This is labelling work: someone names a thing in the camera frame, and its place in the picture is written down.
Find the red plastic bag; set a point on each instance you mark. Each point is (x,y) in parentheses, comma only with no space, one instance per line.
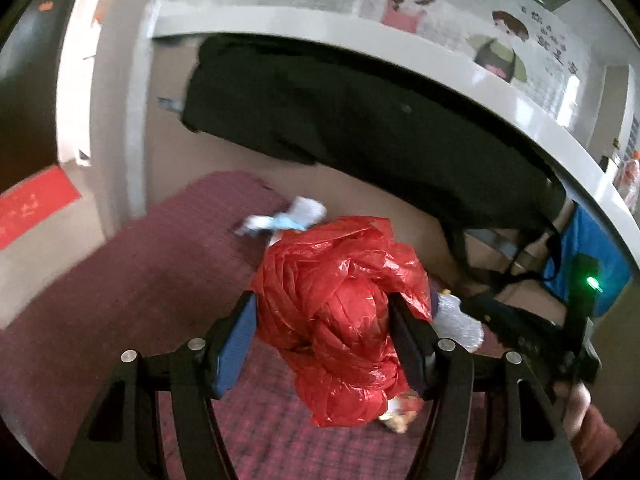
(340,310)

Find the person's right hand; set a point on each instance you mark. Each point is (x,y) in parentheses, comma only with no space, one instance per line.
(582,420)

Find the white bed frame rail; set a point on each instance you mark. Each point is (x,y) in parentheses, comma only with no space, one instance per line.
(450,67)

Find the white crumpled paper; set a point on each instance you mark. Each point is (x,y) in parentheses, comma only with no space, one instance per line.
(307,208)

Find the cartoon wall poster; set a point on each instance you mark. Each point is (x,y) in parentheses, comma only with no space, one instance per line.
(410,5)

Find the black coat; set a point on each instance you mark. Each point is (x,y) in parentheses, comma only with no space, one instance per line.
(350,125)

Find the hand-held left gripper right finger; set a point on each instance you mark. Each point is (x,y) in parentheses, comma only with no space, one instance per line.
(407,345)

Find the black door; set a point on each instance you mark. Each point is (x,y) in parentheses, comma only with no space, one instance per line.
(30,85)

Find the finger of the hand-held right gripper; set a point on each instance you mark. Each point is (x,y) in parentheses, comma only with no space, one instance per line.
(520,332)

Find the yellow snack wrapper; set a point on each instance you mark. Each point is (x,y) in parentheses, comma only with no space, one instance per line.
(397,415)

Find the maroon plaid blanket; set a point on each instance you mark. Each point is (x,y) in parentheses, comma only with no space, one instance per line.
(150,285)

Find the red floor mat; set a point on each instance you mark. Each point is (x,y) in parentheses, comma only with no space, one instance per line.
(35,205)

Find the blue cloth bag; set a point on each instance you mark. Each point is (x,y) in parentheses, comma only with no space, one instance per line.
(580,235)

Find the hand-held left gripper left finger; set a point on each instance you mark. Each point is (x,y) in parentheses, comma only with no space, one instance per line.
(235,340)

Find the white blue crumpled wrapper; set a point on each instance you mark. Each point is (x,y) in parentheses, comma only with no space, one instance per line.
(277,223)

